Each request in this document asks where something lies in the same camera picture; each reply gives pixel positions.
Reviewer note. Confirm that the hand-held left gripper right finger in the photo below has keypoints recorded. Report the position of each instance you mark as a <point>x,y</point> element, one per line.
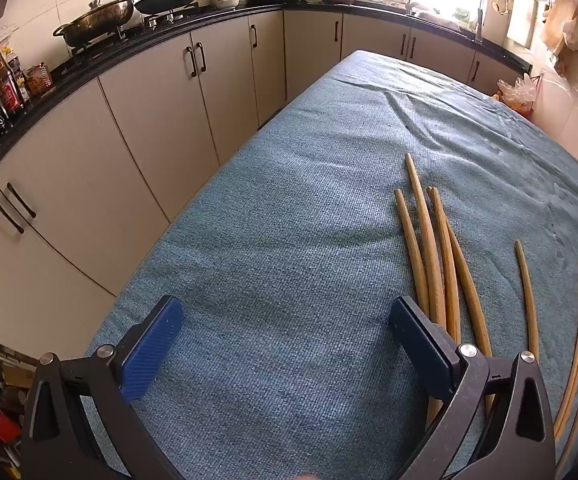
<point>419,345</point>

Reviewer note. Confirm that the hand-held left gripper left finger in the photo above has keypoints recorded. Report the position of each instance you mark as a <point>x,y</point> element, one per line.
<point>154,347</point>

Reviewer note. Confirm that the blue table cloth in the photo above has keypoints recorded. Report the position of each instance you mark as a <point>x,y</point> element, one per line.
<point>294,210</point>

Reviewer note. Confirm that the trash bin with bags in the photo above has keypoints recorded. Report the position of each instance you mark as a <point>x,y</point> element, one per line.
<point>516,92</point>

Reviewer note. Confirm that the red seasoning packet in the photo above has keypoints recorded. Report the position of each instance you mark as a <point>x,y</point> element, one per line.
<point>39,79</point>

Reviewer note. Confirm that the dark sauce bottle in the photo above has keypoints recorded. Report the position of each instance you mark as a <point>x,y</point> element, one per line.
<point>8,85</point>

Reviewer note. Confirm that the clear condiment bottle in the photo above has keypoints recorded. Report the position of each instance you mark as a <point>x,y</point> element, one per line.
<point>18,70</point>

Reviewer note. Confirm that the gas stove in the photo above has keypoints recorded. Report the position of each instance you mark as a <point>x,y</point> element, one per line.
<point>134,31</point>

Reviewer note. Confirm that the steel sink faucet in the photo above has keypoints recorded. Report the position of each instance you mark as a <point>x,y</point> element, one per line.
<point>479,25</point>

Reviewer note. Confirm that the green dish soap packet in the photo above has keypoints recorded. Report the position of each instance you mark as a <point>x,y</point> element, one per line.
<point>461,15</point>

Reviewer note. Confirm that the steel wok with lid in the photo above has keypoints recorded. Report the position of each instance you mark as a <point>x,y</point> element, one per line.
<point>99,17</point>

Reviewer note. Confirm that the white cutting board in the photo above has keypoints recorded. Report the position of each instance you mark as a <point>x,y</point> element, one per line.
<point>521,22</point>

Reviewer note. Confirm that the white bowl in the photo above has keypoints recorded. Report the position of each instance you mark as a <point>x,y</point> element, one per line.
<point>227,3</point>

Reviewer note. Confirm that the green printed plastic bag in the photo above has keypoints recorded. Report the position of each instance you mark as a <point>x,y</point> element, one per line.
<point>561,17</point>

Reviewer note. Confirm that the black kitchen countertop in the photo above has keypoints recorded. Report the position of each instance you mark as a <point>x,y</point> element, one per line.
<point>264,5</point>

